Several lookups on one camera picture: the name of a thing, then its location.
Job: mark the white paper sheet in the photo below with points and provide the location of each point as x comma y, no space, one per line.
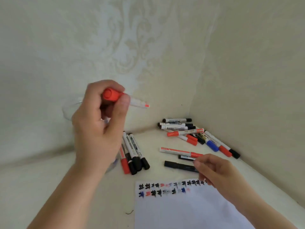
178,212

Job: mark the slim red striped marker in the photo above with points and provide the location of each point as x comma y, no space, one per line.
176,152
112,95

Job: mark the transparent plastic jar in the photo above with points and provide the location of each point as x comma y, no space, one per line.
70,109

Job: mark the person's right hand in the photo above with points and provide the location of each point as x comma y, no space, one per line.
221,176

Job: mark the person's right forearm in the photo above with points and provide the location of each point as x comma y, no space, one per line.
262,212

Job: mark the worn white black-ended marker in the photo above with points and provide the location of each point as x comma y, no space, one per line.
132,169

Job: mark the white marker chunky black cap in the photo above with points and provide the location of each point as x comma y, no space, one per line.
141,165

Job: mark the person's left hand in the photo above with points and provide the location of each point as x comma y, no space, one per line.
95,140

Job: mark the red cap white barrel marker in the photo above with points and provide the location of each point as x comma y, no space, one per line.
125,166

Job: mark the red cap grey label marker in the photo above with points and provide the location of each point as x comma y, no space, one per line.
172,134

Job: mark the pile of assorted markers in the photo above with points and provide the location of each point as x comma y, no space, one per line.
176,120

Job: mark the long white black-cap marker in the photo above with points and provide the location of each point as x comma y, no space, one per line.
127,143
134,141

